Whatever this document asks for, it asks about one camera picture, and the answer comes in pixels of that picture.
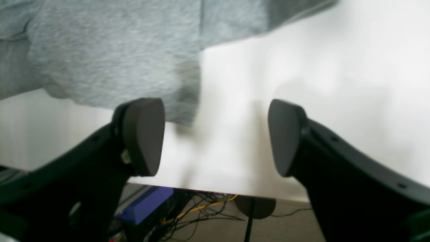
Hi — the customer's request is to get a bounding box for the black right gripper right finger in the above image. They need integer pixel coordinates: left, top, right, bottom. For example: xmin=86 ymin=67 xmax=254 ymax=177
xmin=268 ymin=99 xmax=430 ymax=242

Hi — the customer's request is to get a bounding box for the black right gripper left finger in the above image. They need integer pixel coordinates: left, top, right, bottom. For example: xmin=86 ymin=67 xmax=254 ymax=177
xmin=0 ymin=98 xmax=166 ymax=242

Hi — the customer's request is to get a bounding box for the grey T-shirt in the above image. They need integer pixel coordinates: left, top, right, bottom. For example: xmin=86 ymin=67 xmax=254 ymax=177
xmin=0 ymin=0 xmax=337 ymax=126

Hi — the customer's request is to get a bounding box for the purple blue box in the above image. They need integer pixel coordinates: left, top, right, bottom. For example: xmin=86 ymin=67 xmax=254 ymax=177
xmin=114 ymin=186 xmax=174 ymax=225

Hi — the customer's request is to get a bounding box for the black round stand base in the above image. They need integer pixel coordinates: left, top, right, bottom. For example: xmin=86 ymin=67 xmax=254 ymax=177
xmin=233 ymin=196 xmax=276 ymax=219

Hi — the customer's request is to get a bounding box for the black tripod leg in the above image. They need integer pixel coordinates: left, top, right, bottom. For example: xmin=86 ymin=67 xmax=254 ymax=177
xmin=244 ymin=197 xmax=256 ymax=242

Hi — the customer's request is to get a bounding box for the yellow cable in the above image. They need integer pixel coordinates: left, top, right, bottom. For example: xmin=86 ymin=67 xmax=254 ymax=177
xmin=161 ymin=194 xmax=238 ymax=225

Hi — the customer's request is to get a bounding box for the thin black cable bundle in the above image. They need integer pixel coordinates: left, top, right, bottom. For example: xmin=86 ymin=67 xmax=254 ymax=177
xmin=158 ymin=192 xmax=313 ymax=242

